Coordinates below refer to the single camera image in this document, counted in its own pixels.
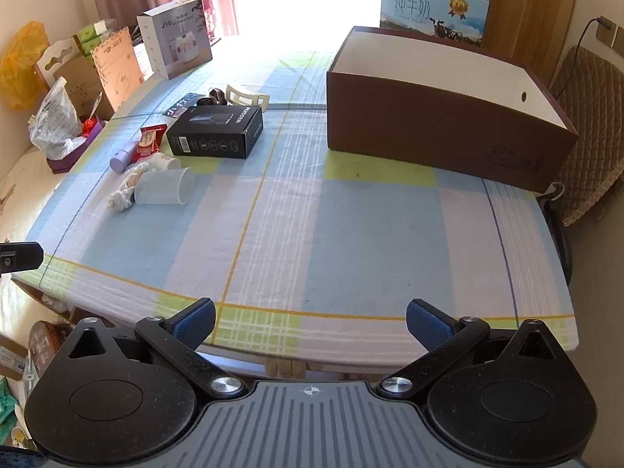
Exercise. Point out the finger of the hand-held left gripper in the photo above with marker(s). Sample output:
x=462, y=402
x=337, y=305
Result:
x=22, y=255

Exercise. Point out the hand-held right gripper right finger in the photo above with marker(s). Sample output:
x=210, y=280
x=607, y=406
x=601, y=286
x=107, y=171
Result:
x=426, y=324

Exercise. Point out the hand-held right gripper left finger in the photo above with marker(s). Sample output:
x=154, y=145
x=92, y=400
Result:
x=195, y=324

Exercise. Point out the purple bottle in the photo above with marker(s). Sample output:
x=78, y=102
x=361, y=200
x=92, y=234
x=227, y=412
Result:
x=122, y=158

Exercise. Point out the clear plastic cup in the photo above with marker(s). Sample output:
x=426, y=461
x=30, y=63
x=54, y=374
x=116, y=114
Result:
x=161, y=186

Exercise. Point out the small white bottle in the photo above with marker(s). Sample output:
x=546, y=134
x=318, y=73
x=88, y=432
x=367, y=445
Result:
x=168, y=161

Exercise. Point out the red snack packet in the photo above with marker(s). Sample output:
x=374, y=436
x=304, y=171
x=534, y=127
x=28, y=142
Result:
x=148, y=139

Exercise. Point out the black product box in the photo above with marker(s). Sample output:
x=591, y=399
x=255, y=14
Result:
x=214, y=129

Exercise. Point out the brown storage box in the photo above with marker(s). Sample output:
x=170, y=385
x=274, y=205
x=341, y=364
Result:
x=438, y=126

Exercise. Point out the cotton swab box blue label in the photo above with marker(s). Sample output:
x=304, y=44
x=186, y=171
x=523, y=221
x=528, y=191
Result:
x=183, y=104

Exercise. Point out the brown scrunchie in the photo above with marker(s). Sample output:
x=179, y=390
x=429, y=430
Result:
x=217, y=95

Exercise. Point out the cream hair claw clip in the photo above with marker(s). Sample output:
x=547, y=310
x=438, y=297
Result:
x=261, y=102

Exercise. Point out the purple box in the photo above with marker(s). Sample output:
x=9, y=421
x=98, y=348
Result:
x=73, y=153

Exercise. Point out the clear plastic bag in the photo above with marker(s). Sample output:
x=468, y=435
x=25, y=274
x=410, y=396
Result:
x=51, y=122

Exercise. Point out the red ornament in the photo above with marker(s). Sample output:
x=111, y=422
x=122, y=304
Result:
x=88, y=126

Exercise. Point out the yellow plastic bag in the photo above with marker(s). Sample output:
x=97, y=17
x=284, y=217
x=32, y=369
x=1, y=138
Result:
x=19, y=63

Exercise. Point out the green tissue packs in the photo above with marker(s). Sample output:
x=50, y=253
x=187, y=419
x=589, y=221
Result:
x=92, y=34

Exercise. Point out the chair with quilted cover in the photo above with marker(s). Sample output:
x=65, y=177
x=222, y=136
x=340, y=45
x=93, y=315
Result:
x=590, y=122

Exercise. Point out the white humidifier box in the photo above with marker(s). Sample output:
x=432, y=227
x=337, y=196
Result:
x=175, y=39

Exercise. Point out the dark red gift box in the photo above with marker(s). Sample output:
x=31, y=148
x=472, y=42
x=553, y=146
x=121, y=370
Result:
x=210, y=19

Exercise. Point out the blue milk carton box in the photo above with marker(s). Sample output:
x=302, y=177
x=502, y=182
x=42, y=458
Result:
x=419, y=7

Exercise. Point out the wooden cabinet panel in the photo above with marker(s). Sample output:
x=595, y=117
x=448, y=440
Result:
x=526, y=5

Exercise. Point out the wall socket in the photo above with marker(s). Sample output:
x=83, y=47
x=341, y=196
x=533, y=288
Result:
x=612, y=34

